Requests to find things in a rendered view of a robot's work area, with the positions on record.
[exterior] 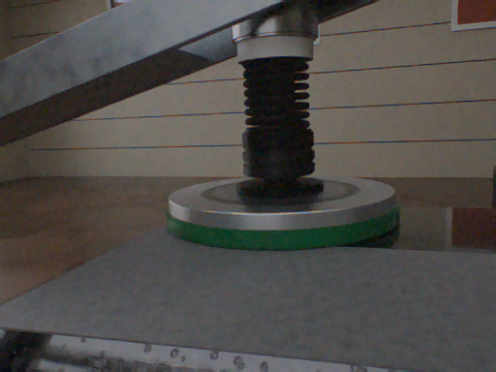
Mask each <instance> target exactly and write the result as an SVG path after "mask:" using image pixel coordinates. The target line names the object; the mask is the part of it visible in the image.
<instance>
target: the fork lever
mask: <svg viewBox="0 0 496 372"><path fill-rule="evenodd" d="M293 1H294V0H130V1H129V2H127V3H124V4H122V5H121V6H118V7H115V8H114V9H112V10H110V11H106V12H105V13H103V14H102V15H97V16H95V17H92V18H91V19H89V20H87V21H84V22H83V23H81V24H80V25H76V26H74V27H72V28H71V29H68V30H66V31H64V32H62V33H59V34H57V35H56V36H54V37H50V38H48V39H47V40H45V41H42V42H40V43H38V44H36V45H33V46H31V47H30V48H26V49H25V50H23V51H20V52H18V53H16V54H14V55H11V56H10V57H8V58H6V59H2V60H1V61H0V147H2V146H4V145H7V144H11V143H13V142H15V141H17V140H22V139H24V138H26V137H30V136H33V135H34V134H37V133H40V132H42V131H44V130H46V129H50V128H53V127H54V126H57V125H61V124H62V123H65V122H67V121H71V120H73V119H75V118H79V117H81V116H83V115H85V114H88V113H91V112H92V111H95V110H99V109H102V108H104V107H108V106H111V105H112V104H115V103H119V102H121V101H123V100H125V99H129V98H131V97H133V96H135V95H138V94H140V93H142V92H145V91H149V90H150V89H153V88H155V87H156V88H157V87H159V86H161V85H163V84H167V83H169V82H171V81H173V80H177V79H180V78H183V77H187V76H189V75H191V74H192V73H196V72H198V71H200V70H202V69H206V68H209V67H210V66H213V65H217V64H218V63H221V62H223V61H227V60H229V59H231V58H234V57H236V56H237V49H236V46H234V45H233V43H232V33H231V27H232V26H235V25H237V24H238V23H240V22H244V21H246V20H248V19H250V18H254V17H256V16H259V15H263V14H264V13H267V12H268V11H272V10H275V9H276V8H278V7H282V6H284V5H286V4H288V3H292V2H293ZM379 1H381V0H354V1H353V2H351V3H336V4H329V5H322V6H318V25H319V24H321V23H323V22H327V21H329V20H332V19H333V18H337V17H340V16H342V15H346V14H348V13H350V12H352V11H356V10H359V9H360V8H363V7H367V6H369V5H371V4H373V3H377V2H379Z"/></svg>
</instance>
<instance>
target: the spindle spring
mask: <svg viewBox="0 0 496 372"><path fill-rule="evenodd" d="M293 60H299V61H305V60H307V58H305V57H264V58H258V59H252V60H248V61H244V62H243V63H242V67H243V68H244V69H246V70H245V71H244V73H243V74H242V75H243V76H244V78H246V80H244V82H243V86H244V87H245V88H248V89H246V90H244V93H243V94H244V97H247V98H249V99H247V100H245V101H244V106H245V107H249V108H248V109H246V110H245V111H244V114H245V115H248V116H251V117H250V118H246V119H245V120H244V123H245V124H246V125H248V126H252V127H248V128H246V130H245V132H271V131H289V130H304V129H306V128H308V127H309V126H310V122H309V121H308V120H301V119H304V118H309V116H310V113H309V111H308V110H303V109H308V108H309V107H310V104H309V102H295V103H285V104H276V105H268V106H262V107H259V104H263V103H278V102H287V101H295V100H304V99H309V96H310V95H309V93H308V92H294V93H285V94H276V95H269V96H258V95H260V94H264V93H271V92H287V91H297V90H306V89H308V88H309V84H308V83H307V82H294V83H282V84H268V85H263V86H258V84H264V83H270V82H276V81H286V80H294V81H298V80H308V79H309V74H307V73H299V72H305V71H306V70H308V69H309V65H308V64H307V63H303V62H287V63H277V64H270V65H260V66H257V65H259V64H262V63H267V62H272V61H293ZM282 71H294V73H280V74H272V75H266V76H260V77H257V75H258V74H263V73H275V72H282ZM288 110H295V112H294V113H286V114H271V115H263V116H259V114H265V113H272V112H280V111H288ZM294 120H296V122H291V123H284V124H275V125H267V126H260V124H262V123H269V122H286V121H294Z"/></svg>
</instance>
